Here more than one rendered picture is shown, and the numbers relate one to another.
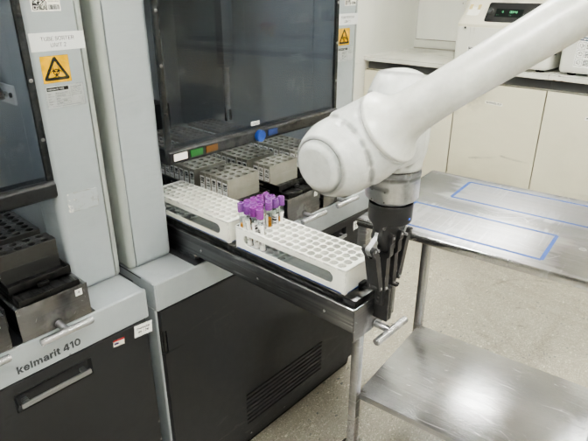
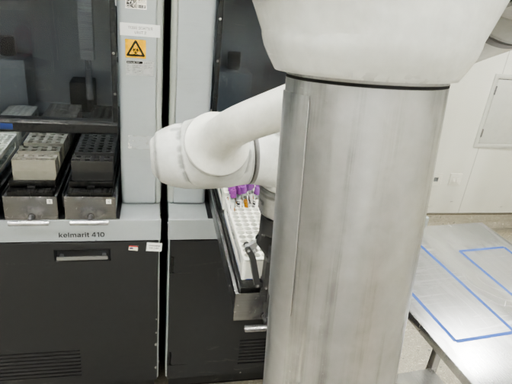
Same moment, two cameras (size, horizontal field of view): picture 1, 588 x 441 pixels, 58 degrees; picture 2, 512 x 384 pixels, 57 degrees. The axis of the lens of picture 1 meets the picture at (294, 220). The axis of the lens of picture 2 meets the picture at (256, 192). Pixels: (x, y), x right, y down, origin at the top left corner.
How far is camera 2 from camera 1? 59 cm
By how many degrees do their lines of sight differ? 31
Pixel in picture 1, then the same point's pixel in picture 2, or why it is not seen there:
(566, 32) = not seen: hidden behind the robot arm
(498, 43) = (270, 94)
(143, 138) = (196, 112)
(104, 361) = (120, 256)
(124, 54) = (190, 47)
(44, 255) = (102, 171)
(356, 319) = (238, 302)
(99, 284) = (141, 205)
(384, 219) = (262, 226)
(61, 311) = (94, 209)
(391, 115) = (200, 133)
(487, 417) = not seen: outside the picture
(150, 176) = not seen: hidden behind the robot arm
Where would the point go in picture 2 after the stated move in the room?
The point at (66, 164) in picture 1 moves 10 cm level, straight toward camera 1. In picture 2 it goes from (131, 115) to (113, 125)
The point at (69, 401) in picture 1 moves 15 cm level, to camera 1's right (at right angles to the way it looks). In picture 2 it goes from (90, 270) to (123, 293)
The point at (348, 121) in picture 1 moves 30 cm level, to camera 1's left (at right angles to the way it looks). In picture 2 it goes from (180, 129) to (66, 87)
